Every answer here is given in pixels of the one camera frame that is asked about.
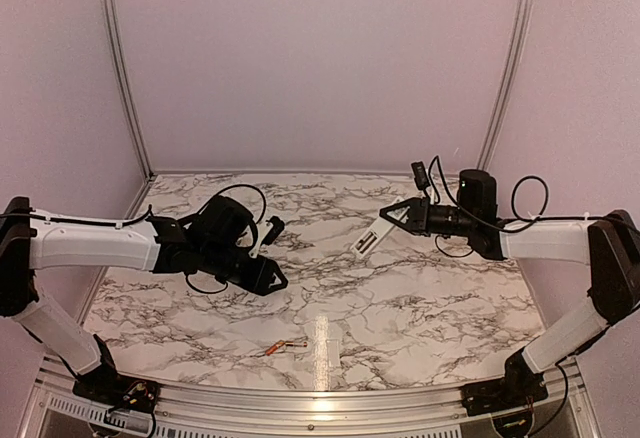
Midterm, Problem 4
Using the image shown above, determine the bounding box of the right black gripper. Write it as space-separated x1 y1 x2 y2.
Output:
380 196 477 237

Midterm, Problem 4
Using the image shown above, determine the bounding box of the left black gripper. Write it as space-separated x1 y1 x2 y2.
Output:
200 240 290 295

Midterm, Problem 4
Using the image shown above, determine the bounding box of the white remote control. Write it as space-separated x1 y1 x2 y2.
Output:
350 216 397 260

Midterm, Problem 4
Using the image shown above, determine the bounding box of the orange AAA battery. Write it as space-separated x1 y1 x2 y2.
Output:
265 341 286 356

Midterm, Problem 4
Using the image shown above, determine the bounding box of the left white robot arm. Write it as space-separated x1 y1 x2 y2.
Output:
1 195 288 403

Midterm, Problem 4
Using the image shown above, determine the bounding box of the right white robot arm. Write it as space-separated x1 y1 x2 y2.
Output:
379 169 639 406

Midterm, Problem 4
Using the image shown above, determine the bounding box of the white battery cover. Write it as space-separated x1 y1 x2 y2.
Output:
326 339 341 368

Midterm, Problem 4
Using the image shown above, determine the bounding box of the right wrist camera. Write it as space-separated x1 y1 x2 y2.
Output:
411 161 431 198

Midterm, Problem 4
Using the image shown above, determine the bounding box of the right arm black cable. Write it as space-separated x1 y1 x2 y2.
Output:
429 155 550 259

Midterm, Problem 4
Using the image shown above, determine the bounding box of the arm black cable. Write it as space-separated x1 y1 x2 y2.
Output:
429 155 550 259
184 183 269 295

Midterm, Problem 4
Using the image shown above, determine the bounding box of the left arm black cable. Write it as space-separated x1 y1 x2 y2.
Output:
184 183 269 295

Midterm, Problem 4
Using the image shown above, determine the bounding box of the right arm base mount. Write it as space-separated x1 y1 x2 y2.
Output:
461 377 549 416

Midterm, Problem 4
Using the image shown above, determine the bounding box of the aluminium front rail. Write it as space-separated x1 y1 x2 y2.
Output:
18 357 601 437

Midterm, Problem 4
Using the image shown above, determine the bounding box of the right aluminium corner post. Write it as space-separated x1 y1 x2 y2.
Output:
476 0 534 170

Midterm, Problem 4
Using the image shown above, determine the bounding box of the aluminium corner post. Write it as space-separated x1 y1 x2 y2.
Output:
100 0 154 181
476 0 534 170

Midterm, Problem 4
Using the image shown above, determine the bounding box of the left aluminium corner post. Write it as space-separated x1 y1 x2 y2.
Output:
100 0 154 181

